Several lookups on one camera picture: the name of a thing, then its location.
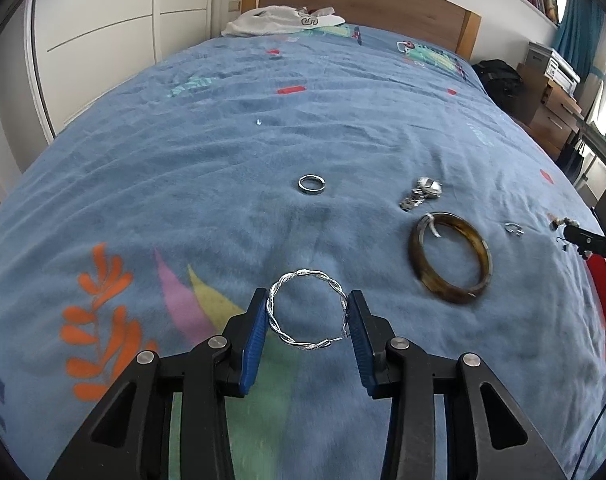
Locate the dark brown bangle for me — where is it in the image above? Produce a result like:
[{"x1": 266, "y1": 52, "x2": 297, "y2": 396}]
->
[{"x1": 408, "y1": 212, "x2": 494, "y2": 305}]

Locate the white wardrobe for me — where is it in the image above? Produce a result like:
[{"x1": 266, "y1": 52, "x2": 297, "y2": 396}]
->
[{"x1": 0, "y1": 0, "x2": 216, "y2": 196}]

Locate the wooden bed headboard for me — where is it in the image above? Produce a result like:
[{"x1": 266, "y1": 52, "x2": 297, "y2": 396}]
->
[{"x1": 242, "y1": 0, "x2": 482, "y2": 61}]

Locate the black and white beaded bracelet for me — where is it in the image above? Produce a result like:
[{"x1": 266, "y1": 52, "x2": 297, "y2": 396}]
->
[{"x1": 548, "y1": 214, "x2": 581, "y2": 251}]

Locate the dark hanging bag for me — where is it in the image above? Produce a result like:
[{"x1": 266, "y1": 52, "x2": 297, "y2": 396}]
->
[{"x1": 558, "y1": 132, "x2": 591, "y2": 186}]

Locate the wooden drawer cabinet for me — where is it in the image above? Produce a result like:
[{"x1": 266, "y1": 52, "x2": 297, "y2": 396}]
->
[{"x1": 515, "y1": 62, "x2": 584, "y2": 156}]

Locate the teal curtain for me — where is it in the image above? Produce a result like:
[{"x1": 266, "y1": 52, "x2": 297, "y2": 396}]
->
[{"x1": 553, "y1": 0, "x2": 606, "y2": 78}]

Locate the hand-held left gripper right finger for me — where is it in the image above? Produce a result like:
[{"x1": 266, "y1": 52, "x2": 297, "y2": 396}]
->
[{"x1": 347, "y1": 290, "x2": 568, "y2": 480}]

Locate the silver ring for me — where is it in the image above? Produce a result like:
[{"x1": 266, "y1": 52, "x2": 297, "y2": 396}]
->
[{"x1": 297, "y1": 174, "x2": 327, "y2": 194}]

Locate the black backpack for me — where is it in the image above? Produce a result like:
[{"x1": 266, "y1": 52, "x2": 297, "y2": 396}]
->
[{"x1": 472, "y1": 59, "x2": 524, "y2": 106}]

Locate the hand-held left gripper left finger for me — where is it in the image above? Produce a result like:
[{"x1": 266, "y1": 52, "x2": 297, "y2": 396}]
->
[{"x1": 46, "y1": 287, "x2": 271, "y2": 480}]

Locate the white printer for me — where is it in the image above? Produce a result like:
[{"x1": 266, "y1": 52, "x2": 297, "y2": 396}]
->
[{"x1": 525, "y1": 41, "x2": 581, "y2": 93}]

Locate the glass desk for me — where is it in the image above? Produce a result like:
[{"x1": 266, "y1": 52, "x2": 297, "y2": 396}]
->
[{"x1": 570, "y1": 110, "x2": 606, "y2": 161}]

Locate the black cable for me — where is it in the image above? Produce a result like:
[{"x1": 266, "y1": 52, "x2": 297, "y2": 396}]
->
[{"x1": 570, "y1": 385, "x2": 606, "y2": 480}]

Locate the twisted silver bangle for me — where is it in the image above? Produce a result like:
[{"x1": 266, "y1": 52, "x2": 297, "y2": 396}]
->
[{"x1": 264, "y1": 267, "x2": 353, "y2": 355}]

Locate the blue printed blanket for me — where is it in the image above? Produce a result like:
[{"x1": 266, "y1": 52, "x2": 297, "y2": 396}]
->
[{"x1": 0, "y1": 22, "x2": 606, "y2": 480}]

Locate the silver wristwatch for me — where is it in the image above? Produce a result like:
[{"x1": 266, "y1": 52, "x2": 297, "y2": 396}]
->
[{"x1": 399, "y1": 176, "x2": 443, "y2": 211}]

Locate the red shallow box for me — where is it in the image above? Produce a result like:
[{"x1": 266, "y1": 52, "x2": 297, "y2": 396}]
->
[{"x1": 585, "y1": 255, "x2": 606, "y2": 341}]

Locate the white shirt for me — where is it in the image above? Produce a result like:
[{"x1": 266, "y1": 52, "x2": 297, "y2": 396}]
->
[{"x1": 221, "y1": 5, "x2": 348, "y2": 37}]

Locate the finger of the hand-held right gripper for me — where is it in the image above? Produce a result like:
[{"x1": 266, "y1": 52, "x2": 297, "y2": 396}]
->
[{"x1": 563, "y1": 224, "x2": 606, "y2": 261}]

